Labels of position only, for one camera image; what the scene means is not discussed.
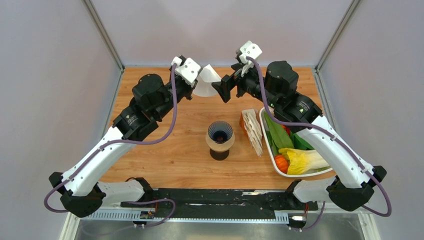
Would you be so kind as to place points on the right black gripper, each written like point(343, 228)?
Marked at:
point(228, 82)

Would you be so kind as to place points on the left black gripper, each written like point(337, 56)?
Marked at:
point(190, 91)

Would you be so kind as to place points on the white paper coffee filter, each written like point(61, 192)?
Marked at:
point(206, 77)

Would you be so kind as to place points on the dark blue coffee dripper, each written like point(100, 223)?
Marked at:
point(220, 132)

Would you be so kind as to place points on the glass carafe red lid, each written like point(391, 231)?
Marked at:
point(219, 156)

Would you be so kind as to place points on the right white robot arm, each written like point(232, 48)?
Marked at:
point(355, 180)

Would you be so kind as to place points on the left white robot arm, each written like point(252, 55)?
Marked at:
point(81, 190)

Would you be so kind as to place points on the white plastic tray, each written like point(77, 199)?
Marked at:
point(272, 151)

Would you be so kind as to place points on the stack of paper filters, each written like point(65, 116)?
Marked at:
point(252, 129)

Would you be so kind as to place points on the green leaf vegetable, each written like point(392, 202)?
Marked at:
point(279, 135)

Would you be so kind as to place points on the red pepper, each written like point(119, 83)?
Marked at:
point(286, 129)

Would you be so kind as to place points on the green bok choy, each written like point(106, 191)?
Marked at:
point(300, 143)

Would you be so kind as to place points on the orange tomato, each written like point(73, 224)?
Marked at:
point(281, 163)

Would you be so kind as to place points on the yellow napa cabbage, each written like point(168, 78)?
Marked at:
point(302, 161)

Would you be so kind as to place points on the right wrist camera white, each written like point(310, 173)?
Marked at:
point(251, 50)

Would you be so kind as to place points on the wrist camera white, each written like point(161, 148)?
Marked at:
point(251, 50)
point(187, 68)

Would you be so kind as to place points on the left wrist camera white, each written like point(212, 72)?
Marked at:
point(187, 68)

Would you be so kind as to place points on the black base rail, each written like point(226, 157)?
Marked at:
point(219, 204)

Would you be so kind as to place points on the aluminium frame post left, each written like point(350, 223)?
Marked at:
point(94, 15)

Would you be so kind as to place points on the aluminium frame post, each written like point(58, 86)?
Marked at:
point(350, 12)
point(94, 15)

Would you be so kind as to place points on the aluminium frame post right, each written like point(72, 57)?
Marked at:
point(350, 12)

